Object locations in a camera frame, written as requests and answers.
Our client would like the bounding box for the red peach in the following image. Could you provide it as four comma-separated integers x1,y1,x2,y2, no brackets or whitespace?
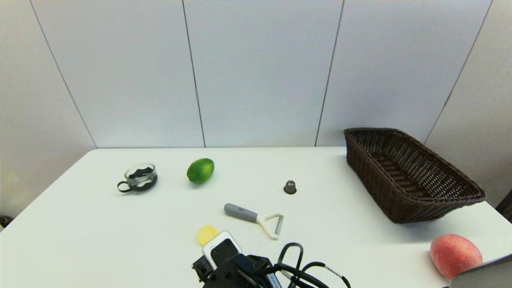
430,234,483,280

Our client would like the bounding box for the dark brown wicker basket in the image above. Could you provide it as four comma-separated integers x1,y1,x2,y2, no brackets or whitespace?
344,128,486,224

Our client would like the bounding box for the glass cup with black holder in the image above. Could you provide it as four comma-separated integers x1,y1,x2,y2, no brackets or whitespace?
117,163,158,194

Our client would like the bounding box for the yellow spoon with blue handle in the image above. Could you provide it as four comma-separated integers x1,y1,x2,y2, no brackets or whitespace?
196,225,220,246

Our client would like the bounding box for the dark background furniture edge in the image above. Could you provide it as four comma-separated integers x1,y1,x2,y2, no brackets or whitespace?
496,190,512,223

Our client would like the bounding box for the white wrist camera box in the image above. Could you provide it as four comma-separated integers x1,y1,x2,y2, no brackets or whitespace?
202,230,243,269

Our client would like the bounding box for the grey and white peeler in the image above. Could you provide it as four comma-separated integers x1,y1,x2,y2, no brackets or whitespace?
223,203,284,240

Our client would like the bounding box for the black cable with white sleeve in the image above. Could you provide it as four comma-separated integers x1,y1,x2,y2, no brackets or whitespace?
275,242,352,288

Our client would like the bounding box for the green lime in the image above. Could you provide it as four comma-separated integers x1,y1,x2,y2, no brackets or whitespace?
186,158,215,185

